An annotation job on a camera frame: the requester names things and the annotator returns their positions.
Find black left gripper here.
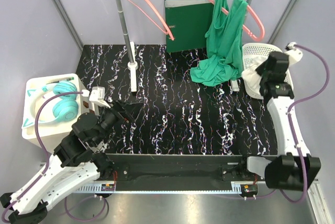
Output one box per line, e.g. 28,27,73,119
93,98,144,146

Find white tank top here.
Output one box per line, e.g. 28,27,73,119
241,56,267,99

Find green tank top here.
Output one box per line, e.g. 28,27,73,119
190,0,249,87

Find pink plastic hanger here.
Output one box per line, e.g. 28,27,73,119
208,0,265,42

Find pink hanger with metal hook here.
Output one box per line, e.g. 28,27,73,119
117,0,175,41

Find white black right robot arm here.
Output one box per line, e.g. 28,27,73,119
237,51,321,192

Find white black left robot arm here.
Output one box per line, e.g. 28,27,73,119
1,100,143,223

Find white perforated plastic basket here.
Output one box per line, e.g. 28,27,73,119
242,43,281,99

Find white clothes rack foot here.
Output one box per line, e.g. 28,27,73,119
230,80,240,92

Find teal cat ear headphones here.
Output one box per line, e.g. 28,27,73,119
22,81,79,129

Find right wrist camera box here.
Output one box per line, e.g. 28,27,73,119
284,42,303,66

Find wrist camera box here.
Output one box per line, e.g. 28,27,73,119
81,86,111,108
284,42,303,66

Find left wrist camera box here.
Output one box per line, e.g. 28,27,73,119
81,86,111,108

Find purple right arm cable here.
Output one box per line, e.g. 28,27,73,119
281,42,329,204

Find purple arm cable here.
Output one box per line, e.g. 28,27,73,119
1,91,87,217
281,42,329,204

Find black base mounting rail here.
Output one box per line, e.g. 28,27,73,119
100,154,265,193

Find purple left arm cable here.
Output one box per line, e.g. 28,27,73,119
1,91,87,217

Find green ring binder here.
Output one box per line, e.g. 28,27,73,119
164,0,214,53

